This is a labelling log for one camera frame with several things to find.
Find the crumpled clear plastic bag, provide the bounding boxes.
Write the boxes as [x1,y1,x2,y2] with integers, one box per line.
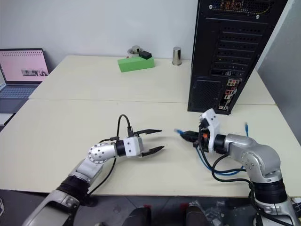
[188,199,253,226]

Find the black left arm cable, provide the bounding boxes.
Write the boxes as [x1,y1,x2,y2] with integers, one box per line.
[87,114,135,196]

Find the blue ethernet cable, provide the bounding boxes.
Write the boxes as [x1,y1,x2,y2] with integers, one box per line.
[174,121,250,177]

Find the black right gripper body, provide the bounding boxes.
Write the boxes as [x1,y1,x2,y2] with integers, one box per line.
[198,122,210,153]

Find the grey partition panel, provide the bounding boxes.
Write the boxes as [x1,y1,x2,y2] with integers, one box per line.
[255,0,301,123]

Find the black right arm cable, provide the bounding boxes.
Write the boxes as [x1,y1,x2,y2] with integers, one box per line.
[194,141,262,226]

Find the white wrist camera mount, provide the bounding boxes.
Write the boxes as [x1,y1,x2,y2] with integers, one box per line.
[199,108,222,152]
[123,136,142,158]

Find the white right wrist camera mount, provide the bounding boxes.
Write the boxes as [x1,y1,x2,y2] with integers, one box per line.
[199,108,222,152]

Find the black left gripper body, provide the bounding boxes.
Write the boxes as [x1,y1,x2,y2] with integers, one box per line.
[137,137,144,158]

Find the open grey laptop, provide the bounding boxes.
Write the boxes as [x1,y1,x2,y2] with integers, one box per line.
[0,48,50,99]

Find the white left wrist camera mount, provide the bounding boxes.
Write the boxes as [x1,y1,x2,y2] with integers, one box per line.
[123,136,142,158]

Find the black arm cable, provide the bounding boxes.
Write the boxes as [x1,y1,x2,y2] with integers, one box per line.
[87,114,135,196]
[194,141,262,226]

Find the small black box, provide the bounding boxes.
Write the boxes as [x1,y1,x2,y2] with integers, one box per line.
[139,50,153,60]

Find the green rectangular box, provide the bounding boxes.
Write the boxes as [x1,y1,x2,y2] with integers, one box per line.
[117,56,156,73]

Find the silver metal cup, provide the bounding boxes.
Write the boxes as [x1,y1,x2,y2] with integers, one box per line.
[172,46,182,66]

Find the dark rounded shape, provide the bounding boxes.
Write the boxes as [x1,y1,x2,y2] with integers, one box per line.
[185,205,209,226]
[122,206,152,226]

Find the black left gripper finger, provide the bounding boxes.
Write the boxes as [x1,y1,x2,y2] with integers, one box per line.
[141,145,165,158]
[131,129,163,138]

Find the white tape roll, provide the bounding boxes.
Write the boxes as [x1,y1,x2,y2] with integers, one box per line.
[127,45,145,59]

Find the black computer tower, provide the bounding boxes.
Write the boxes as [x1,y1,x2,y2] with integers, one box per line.
[187,0,289,116]

